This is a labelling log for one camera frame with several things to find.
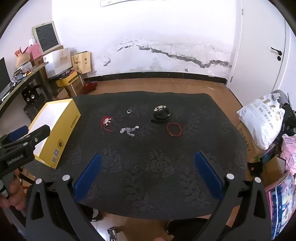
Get black desk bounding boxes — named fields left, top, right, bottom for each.
left=0, top=61, right=50, bottom=116

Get tan woven bag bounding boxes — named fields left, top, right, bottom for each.
left=16, top=52, right=31, bottom=69

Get white door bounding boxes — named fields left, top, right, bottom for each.
left=230, top=0, right=296, bottom=116

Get red cloth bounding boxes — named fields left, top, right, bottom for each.
left=83, top=82, right=97, bottom=94

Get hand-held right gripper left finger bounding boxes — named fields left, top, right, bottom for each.
left=24, top=153, right=103, bottom=241

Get silver chain bracelet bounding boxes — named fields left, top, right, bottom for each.
left=120, top=125, right=140, bottom=138

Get large brown cardboard box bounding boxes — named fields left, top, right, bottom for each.
left=236, top=122, right=278, bottom=181

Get colourful printed package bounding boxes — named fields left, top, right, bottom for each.
left=265, top=171, right=296, bottom=240

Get person's shoe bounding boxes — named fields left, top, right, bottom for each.
left=90, top=207, right=104, bottom=222
left=107, top=227, right=121, bottom=241

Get red bead bracelet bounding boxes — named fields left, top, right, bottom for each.
left=166, top=123, right=183, bottom=137

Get black door handle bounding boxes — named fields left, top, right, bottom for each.
left=270, top=47, right=282, bottom=61

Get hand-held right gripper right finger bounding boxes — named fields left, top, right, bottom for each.
left=194, top=151, right=272, bottom=241

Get small yellow box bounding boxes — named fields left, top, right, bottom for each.
left=56, top=71, right=79, bottom=87

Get black patterned tablecloth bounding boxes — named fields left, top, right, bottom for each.
left=22, top=93, right=249, bottom=220

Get black bracelet silver clasp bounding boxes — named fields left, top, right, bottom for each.
left=151, top=105, right=171, bottom=124

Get black monitor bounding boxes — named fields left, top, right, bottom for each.
left=0, top=57, right=11, bottom=93

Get framed chalkboard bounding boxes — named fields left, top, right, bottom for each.
left=32, top=21, right=63, bottom=55

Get kraft paper bag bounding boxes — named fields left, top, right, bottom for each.
left=71, top=51, right=92, bottom=74

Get black speaker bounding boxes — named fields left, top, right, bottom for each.
left=21, top=87, right=40, bottom=103

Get yellow cardboard box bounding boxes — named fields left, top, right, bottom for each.
left=28, top=98, right=81, bottom=169

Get pink packet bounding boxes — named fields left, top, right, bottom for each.
left=281, top=134, right=296, bottom=176

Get person's left hand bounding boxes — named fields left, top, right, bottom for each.
left=0, top=169, right=26, bottom=217

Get dark clothes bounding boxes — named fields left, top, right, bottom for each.
left=280, top=103, right=296, bottom=137

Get pink box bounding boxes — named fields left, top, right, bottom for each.
left=27, top=44, right=43, bottom=61

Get red string bracelet silver charm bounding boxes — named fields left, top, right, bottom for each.
left=100, top=116, right=114, bottom=133

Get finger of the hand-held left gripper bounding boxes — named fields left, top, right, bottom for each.
left=5, top=125, right=51, bottom=151
left=0, top=126, right=28, bottom=145

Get white paper bag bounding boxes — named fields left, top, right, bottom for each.
left=43, top=47, right=73, bottom=79

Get white printed plastic bag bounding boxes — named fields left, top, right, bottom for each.
left=237, top=94, right=286, bottom=150

